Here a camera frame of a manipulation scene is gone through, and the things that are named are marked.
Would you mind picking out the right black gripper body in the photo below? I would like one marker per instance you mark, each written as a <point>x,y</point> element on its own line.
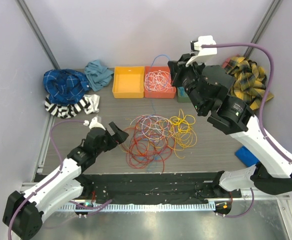
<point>191,74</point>

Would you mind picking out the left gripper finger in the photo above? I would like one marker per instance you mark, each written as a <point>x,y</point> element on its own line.
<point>121,136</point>
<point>116,130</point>

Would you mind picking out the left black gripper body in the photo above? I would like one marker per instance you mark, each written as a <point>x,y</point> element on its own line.
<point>109,143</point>

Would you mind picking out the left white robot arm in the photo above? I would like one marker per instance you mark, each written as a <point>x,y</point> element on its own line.
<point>25,212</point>

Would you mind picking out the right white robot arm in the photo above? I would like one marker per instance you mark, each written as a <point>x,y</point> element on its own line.
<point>208,89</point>

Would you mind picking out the orange plastic bin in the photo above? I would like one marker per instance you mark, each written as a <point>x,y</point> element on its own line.
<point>157,83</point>

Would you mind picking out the green plastic bin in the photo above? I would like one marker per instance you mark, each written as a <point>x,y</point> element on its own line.
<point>182,96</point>

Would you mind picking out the black white striped cloth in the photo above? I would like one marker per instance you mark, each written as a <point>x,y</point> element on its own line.
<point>89,104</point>

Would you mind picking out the pink cloth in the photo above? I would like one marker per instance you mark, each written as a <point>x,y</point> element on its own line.
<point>229,63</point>

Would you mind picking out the yellow plastic bin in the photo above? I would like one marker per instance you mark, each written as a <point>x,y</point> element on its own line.
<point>128,82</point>

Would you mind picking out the light blue cloth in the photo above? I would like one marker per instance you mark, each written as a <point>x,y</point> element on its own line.
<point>98,75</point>

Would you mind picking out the yellow plaid shirt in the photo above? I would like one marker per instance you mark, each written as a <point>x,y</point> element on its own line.
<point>250,81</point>

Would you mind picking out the blue plaid shirt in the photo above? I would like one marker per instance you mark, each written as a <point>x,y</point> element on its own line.
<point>65,86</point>

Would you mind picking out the bright blue cloth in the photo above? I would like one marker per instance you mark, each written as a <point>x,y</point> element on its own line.
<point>246,157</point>

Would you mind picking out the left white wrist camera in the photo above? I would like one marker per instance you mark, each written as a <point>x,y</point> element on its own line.
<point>95,122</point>

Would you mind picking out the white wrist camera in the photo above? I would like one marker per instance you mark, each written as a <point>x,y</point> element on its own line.
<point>202,54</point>
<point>95,122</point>

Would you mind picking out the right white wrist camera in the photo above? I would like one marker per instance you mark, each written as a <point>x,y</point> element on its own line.
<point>202,54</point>

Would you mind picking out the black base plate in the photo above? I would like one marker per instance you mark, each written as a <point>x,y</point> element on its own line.
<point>153,188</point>

